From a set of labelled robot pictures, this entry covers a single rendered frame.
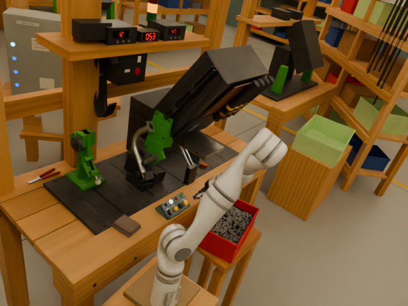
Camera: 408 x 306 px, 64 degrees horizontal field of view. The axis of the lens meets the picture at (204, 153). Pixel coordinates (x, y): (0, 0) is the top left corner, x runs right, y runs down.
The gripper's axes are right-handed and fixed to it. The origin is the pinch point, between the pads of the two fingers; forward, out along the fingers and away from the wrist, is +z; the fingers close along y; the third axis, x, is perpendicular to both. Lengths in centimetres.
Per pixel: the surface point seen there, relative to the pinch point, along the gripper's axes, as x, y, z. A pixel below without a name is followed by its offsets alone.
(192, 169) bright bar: -12.9, -15.2, 9.2
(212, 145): -18.0, -25.0, -2.5
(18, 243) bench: -25, 53, 75
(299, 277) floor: 97, -98, 55
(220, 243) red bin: 23.4, 3.4, -1.4
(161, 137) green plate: -32.8, -2.6, 3.0
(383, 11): -62, -320, -52
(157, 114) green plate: -43.5, -5.0, -0.2
